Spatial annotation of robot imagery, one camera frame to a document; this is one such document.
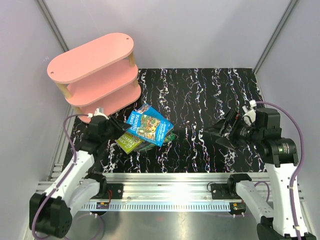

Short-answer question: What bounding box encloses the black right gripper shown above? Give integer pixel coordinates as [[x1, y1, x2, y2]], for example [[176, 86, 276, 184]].
[[204, 108, 263, 151]]

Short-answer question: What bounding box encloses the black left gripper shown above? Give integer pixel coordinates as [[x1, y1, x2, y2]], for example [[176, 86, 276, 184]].
[[100, 114, 131, 143]]

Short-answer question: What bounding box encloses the green 65-storey treehouse book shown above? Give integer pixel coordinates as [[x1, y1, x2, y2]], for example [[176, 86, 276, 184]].
[[115, 133, 144, 154]]

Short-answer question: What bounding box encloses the blue 26-storey treehouse book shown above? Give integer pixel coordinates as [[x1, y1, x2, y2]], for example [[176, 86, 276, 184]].
[[126, 103, 174, 144]]

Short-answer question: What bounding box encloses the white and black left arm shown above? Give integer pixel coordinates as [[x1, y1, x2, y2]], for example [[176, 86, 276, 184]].
[[29, 114, 131, 240]]

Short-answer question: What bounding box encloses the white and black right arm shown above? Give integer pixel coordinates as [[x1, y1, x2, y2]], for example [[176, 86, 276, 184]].
[[205, 107, 316, 240]]

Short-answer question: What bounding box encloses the green bottom book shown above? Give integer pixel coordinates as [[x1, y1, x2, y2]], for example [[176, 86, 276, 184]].
[[135, 131, 175, 151]]

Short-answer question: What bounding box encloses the pink three-tier shelf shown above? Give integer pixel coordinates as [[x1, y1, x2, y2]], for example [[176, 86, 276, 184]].
[[47, 32, 142, 123]]

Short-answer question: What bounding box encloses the right small circuit board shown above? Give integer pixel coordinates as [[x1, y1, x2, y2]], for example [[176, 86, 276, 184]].
[[230, 202, 246, 211]]

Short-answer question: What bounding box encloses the small circuit board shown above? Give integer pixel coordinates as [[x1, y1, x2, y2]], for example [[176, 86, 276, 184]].
[[96, 202, 110, 209], [230, 202, 246, 211]]

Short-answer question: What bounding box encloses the left small circuit board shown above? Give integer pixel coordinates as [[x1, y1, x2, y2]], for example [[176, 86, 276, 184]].
[[96, 202, 110, 209]]

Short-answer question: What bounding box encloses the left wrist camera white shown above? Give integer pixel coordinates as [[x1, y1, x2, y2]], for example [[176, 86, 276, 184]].
[[87, 107, 109, 120]]

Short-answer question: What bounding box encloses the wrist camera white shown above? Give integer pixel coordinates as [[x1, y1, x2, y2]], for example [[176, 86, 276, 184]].
[[87, 107, 109, 120], [242, 100, 257, 126]]

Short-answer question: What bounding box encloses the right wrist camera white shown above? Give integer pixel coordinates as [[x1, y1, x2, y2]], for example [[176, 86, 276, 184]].
[[242, 100, 257, 126]]

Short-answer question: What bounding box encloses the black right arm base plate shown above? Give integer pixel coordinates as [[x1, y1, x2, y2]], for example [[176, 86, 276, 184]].
[[210, 183, 232, 200]]

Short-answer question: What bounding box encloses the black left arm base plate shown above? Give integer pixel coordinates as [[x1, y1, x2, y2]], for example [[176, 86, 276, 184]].
[[105, 183, 124, 200]]

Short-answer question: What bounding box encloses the aluminium mounting rail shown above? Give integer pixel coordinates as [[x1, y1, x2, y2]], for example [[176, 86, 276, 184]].
[[37, 162, 306, 213]]

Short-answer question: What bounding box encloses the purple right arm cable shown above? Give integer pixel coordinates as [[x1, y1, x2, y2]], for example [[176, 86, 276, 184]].
[[253, 100, 305, 240]]

